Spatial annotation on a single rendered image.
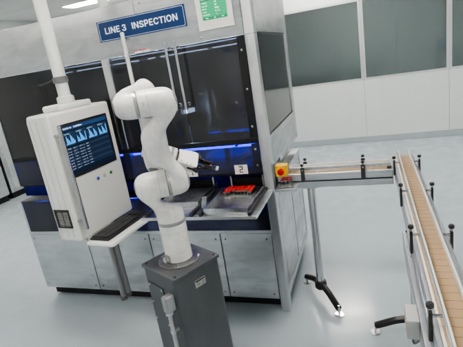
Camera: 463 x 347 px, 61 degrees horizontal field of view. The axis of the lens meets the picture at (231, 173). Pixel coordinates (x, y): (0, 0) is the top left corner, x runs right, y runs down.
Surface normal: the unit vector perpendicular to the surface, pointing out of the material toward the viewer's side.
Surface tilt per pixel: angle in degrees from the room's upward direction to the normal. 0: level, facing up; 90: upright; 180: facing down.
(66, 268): 90
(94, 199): 90
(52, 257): 90
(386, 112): 90
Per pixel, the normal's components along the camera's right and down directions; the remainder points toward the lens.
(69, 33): -0.30, 0.31
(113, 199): 0.91, -0.02
